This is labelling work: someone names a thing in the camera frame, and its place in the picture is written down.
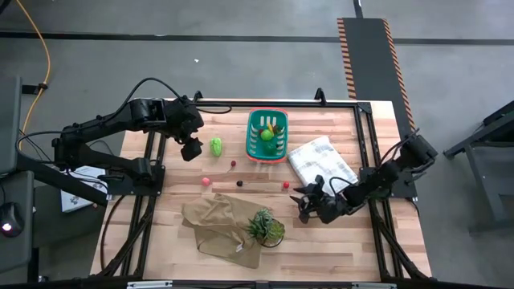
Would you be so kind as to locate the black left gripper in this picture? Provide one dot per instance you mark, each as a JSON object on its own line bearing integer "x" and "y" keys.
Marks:
{"x": 184, "y": 118}

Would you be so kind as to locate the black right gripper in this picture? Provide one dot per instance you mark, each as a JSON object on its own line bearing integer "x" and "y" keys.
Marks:
{"x": 329, "y": 206}

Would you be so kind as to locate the light green toy pepper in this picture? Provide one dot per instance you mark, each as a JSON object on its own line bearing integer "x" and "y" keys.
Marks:
{"x": 216, "y": 146}

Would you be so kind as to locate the pink toy peach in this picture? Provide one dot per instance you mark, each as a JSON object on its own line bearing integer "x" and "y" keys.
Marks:
{"x": 206, "y": 181}

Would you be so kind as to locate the light green toy lime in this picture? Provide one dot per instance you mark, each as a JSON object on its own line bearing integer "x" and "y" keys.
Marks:
{"x": 266, "y": 135}

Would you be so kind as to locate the yellow toy banana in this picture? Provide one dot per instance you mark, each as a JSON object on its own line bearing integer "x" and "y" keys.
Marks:
{"x": 271, "y": 127}

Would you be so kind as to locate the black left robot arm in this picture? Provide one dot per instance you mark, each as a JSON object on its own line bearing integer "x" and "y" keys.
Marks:
{"x": 100, "y": 123}

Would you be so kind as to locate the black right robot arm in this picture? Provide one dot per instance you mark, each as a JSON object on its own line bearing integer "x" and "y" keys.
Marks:
{"x": 381, "y": 177}

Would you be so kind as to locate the white plaid folded towel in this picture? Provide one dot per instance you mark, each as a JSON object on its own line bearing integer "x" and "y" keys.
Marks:
{"x": 317, "y": 160}

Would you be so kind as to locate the dark red toy cherry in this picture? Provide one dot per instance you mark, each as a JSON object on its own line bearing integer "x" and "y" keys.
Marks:
{"x": 233, "y": 163}

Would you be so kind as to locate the succulent plant in black pot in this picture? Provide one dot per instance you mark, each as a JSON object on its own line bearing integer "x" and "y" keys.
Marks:
{"x": 265, "y": 229}

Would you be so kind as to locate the tan linen cloth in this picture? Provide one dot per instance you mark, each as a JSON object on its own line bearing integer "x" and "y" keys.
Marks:
{"x": 217, "y": 229}

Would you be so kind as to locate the white care label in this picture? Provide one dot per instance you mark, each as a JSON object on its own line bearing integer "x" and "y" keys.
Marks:
{"x": 239, "y": 247}

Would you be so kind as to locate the white printed booklet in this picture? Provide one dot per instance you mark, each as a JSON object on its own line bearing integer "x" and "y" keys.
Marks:
{"x": 78, "y": 196}

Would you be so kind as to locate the black metal beam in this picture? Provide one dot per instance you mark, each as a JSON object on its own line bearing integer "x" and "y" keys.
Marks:
{"x": 60, "y": 180}

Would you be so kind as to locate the black floor mat orange stripes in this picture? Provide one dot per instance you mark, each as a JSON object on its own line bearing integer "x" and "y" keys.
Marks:
{"x": 369, "y": 60}

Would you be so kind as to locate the grey metal stand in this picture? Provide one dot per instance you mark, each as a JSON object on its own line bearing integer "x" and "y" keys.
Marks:
{"x": 486, "y": 176}

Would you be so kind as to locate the grey flat panel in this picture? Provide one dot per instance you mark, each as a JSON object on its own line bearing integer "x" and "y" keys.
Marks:
{"x": 8, "y": 120}

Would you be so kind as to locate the black computer mouse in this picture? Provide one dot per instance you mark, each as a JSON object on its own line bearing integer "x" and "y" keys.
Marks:
{"x": 10, "y": 218}

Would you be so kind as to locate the grey side desk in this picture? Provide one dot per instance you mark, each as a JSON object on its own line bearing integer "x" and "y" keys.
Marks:
{"x": 18, "y": 253}

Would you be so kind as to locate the black aluminium table frame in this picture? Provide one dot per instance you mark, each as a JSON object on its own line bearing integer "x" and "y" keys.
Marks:
{"x": 261, "y": 103}

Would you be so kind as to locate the silver metal bracket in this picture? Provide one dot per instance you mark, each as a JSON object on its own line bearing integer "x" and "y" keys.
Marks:
{"x": 373, "y": 286}
{"x": 148, "y": 285}

